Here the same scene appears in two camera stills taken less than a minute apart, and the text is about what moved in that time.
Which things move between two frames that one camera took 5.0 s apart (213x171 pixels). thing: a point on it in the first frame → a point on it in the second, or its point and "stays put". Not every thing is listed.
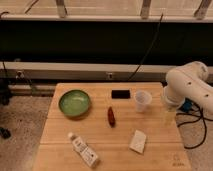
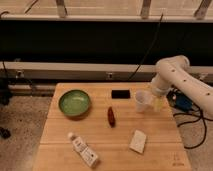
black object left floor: x=5 y=133 stays put
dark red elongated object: x=111 y=117 stays put
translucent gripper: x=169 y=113 → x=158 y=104
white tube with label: x=90 y=157 stays put
